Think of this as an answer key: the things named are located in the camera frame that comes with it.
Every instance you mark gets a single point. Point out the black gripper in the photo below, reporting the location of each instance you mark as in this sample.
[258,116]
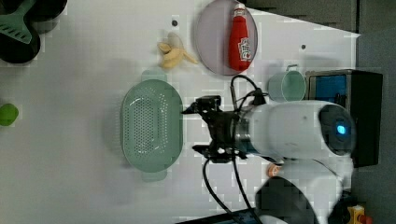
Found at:
[222,147]

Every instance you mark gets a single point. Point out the green perforated strainer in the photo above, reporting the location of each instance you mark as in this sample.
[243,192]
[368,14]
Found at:
[151,126]

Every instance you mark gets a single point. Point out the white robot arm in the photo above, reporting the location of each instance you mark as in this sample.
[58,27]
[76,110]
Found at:
[310,141]

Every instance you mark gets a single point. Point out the peeled toy banana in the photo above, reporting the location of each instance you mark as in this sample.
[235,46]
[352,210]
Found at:
[174,52]

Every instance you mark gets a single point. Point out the toy orange half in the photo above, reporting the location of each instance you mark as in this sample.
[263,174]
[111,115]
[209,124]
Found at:
[273,169]

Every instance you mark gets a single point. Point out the red ketchup bottle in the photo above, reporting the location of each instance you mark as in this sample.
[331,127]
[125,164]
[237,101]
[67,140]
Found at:
[239,50]

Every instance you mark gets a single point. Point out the light green mug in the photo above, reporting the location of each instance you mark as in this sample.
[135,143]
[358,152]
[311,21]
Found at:
[287,86]

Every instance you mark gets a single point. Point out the grey round plate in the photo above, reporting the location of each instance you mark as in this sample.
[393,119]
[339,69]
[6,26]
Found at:
[212,33]

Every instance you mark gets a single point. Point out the black toy oven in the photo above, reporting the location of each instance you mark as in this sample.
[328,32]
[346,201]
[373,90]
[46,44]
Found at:
[360,93]

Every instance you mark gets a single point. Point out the yellow red emergency button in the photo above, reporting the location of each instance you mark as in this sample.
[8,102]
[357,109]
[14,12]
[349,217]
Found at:
[357,215]

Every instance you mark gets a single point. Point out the green cylinder object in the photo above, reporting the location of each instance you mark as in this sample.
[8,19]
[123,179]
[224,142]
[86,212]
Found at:
[8,114]

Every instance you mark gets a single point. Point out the black round pan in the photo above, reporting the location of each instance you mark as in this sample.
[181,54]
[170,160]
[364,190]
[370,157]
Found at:
[13,51]

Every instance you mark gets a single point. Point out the green slotted spatula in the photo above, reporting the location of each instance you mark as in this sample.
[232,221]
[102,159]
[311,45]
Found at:
[14,26]

